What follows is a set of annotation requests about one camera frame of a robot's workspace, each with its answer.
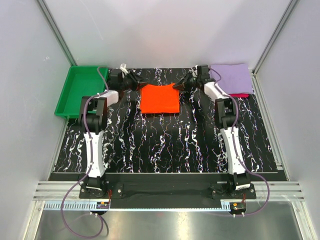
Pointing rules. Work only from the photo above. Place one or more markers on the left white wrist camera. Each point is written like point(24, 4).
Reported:
point(123, 68)

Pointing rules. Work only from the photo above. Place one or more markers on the left small circuit board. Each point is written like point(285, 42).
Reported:
point(102, 204)

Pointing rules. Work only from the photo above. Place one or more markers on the folded pink t shirt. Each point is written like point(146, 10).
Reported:
point(240, 95)

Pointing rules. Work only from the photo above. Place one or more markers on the orange t shirt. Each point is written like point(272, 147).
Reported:
point(159, 99)

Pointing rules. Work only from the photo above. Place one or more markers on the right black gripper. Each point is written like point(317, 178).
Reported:
point(181, 85)

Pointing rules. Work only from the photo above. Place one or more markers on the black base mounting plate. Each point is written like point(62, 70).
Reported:
point(161, 191)

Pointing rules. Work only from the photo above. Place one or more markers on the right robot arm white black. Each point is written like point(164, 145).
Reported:
point(226, 116)

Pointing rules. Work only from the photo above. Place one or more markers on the aluminium frame rail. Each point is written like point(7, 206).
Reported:
point(64, 195)

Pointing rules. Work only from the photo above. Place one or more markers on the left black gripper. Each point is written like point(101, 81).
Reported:
point(135, 79)

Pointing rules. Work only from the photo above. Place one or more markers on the small circuit board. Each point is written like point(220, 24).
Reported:
point(102, 204)
point(238, 206)

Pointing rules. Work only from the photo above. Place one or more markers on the folded purple t shirt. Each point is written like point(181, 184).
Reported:
point(234, 79)

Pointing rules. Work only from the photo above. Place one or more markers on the right small circuit board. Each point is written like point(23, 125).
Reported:
point(238, 206)

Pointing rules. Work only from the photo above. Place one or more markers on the green plastic bin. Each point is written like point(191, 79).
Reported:
point(80, 81)

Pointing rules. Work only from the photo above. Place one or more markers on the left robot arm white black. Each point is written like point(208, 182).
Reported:
point(93, 116)

